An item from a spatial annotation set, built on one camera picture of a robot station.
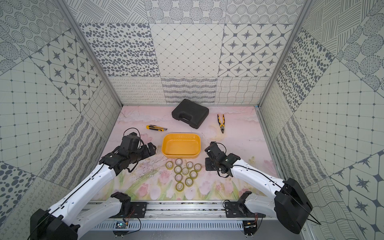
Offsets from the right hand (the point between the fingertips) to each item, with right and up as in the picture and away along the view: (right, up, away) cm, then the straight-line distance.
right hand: (210, 165), depth 83 cm
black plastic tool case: (-12, +31, +25) cm, 41 cm away
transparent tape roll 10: (-17, -12, -2) cm, 21 cm away
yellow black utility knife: (-37, +20, +22) cm, 48 cm away
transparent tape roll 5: (-19, -4, +4) cm, 20 cm away
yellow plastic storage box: (-18, +9, +15) cm, 25 cm away
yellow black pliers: (+12, +22, +24) cm, 35 cm away
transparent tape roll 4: (-7, -3, +5) cm, 9 cm away
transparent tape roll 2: (-19, 0, +7) cm, 20 cm away
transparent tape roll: (-24, -2, +7) cm, 25 cm away
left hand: (-34, +11, -3) cm, 36 cm away
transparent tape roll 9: (-12, -10, 0) cm, 15 cm away
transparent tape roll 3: (-12, -2, +6) cm, 14 cm away
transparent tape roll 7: (-9, -6, +3) cm, 12 cm away
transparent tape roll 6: (-15, -5, +4) cm, 16 cm away
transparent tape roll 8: (-18, -7, +1) cm, 19 cm away
